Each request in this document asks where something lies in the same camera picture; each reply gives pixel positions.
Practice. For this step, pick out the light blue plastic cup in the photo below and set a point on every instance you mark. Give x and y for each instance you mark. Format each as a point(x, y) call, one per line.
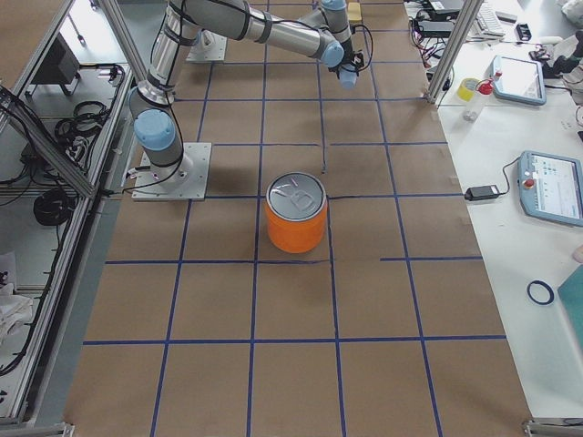
point(347, 75)

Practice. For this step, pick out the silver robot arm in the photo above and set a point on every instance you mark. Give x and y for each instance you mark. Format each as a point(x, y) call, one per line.
point(324, 34)

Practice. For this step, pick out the yellow tape roll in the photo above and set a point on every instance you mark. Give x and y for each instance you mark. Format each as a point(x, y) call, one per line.
point(467, 88)

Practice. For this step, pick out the clear bottle with red cap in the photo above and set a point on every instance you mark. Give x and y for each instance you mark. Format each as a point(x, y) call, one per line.
point(483, 90)

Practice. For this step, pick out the orange can with silver lid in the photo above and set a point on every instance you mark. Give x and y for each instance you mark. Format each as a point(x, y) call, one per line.
point(296, 208)

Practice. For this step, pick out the far teach pendant tablet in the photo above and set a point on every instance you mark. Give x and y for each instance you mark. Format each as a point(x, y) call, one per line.
point(518, 80)

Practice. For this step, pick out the teach pendant tablet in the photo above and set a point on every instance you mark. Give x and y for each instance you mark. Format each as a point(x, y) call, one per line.
point(550, 187)
point(518, 80)

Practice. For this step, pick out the black power adapter brick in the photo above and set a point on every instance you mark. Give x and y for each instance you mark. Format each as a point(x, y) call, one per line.
point(479, 193)

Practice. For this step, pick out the near teach pendant tablet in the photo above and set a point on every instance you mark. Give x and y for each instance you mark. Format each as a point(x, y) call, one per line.
point(550, 187)

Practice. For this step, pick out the teal board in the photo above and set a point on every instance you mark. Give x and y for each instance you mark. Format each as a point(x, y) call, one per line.
point(570, 293)

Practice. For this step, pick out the aluminium frame post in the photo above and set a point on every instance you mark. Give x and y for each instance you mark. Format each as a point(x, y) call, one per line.
point(463, 23)

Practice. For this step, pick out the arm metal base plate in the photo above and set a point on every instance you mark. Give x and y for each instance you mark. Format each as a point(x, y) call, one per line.
point(209, 47)
point(188, 181)

